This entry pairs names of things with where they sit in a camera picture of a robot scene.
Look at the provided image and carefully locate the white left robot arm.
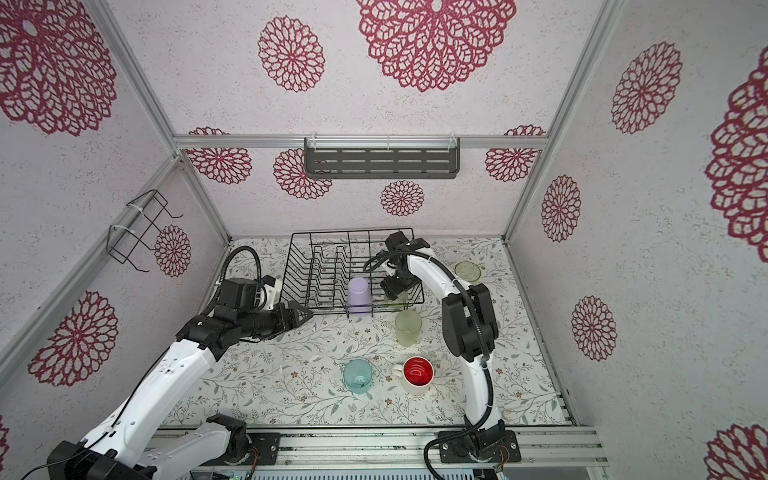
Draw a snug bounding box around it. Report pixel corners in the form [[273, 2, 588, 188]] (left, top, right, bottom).
[[44, 277, 313, 479]]

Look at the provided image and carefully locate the teal textured glass cup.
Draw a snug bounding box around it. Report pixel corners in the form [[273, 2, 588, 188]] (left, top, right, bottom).
[[343, 358, 374, 395]]

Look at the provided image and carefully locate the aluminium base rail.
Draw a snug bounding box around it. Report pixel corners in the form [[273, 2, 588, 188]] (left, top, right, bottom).
[[143, 424, 610, 480]]

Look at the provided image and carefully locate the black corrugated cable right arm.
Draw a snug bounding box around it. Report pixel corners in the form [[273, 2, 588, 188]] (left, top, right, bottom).
[[362, 248, 496, 480]]

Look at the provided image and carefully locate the tall green glass tumbler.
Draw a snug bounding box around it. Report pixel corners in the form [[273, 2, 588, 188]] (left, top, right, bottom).
[[454, 261, 482, 284]]

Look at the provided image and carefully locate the grey wall shelf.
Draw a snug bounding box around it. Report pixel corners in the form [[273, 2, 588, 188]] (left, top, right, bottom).
[[304, 136, 461, 180]]

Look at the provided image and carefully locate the lavender plastic cup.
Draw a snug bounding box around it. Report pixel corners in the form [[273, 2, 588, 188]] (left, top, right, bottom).
[[347, 277, 373, 315]]

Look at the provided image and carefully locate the black wire dish rack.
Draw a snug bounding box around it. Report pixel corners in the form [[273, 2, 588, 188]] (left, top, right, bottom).
[[280, 228, 425, 316]]

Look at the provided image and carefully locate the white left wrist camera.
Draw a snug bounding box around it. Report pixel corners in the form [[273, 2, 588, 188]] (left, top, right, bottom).
[[258, 275, 283, 310]]

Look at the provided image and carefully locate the pale frosted green cup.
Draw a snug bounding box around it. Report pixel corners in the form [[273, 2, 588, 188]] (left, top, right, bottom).
[[395, 309, 422, 347]]

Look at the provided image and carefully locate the black wire wall hanger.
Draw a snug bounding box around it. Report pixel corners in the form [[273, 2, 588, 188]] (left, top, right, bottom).
[[105, 189, 183, 273]]

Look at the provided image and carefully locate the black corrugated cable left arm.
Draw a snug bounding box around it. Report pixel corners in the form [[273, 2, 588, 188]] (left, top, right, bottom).
[[220, 245, 265, 301]]

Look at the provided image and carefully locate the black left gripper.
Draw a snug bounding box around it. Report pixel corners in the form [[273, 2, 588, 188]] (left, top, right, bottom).
[[239, 299, 314, 341]]

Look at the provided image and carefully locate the short green glass cup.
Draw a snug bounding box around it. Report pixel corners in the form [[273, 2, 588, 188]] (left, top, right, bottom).
[[389, 291, 410, 312]]

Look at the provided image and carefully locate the red and cream mug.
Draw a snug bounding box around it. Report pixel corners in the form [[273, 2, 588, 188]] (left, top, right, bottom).
[[392, 356, 435, 395]]

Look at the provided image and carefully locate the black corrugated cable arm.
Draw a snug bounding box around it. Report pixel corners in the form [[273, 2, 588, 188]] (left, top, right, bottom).
[[362, 248, 496, 480], [220, 245, 265, 301]]

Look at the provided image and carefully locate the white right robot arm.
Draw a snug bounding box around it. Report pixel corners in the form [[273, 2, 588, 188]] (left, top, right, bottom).
[[364, 231, 505, 454]]

